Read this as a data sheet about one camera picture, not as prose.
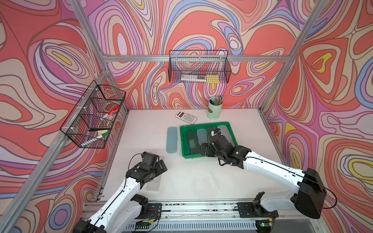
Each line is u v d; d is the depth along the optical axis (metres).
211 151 0.71
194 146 0.96
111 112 0.76
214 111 1.08
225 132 1.01
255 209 0.65
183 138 1.01
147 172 0.61
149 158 0.64
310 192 0.39
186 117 1.15
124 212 0.56
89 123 0.74
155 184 0.82
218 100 1.04
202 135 1.01
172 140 1.01
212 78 0.91
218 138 0.60
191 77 0.82
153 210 0.72
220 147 0.60
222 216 0.73
